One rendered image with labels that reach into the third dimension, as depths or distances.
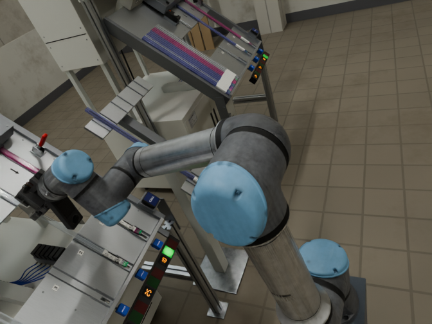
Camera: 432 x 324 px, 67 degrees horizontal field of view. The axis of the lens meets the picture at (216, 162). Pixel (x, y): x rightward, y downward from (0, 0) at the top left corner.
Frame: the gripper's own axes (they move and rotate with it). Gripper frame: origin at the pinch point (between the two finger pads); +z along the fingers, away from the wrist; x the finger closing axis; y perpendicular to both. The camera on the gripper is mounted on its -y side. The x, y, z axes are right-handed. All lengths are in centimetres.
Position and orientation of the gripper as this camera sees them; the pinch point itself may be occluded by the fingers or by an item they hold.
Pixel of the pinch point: (37, 213)
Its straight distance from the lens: 107.3
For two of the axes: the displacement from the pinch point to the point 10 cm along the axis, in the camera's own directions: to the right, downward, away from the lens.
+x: -3.2, 6.6, -6.8
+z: -6.5, 3.7, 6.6
